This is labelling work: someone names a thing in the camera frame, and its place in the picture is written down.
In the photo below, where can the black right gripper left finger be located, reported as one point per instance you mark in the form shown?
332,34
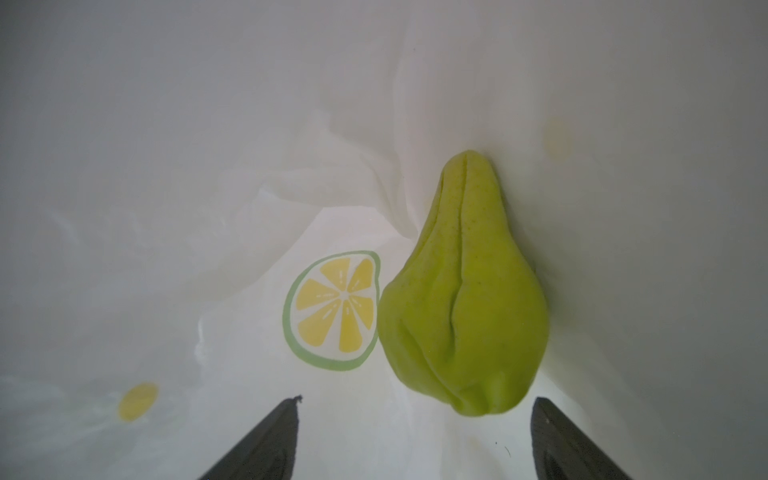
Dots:
267,452

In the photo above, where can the green fake pear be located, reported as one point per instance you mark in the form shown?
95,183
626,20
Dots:
466,321

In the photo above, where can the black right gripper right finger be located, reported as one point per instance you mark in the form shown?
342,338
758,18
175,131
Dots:
562,451

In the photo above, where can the white plastic bag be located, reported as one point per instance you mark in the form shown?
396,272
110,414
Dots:
169,168

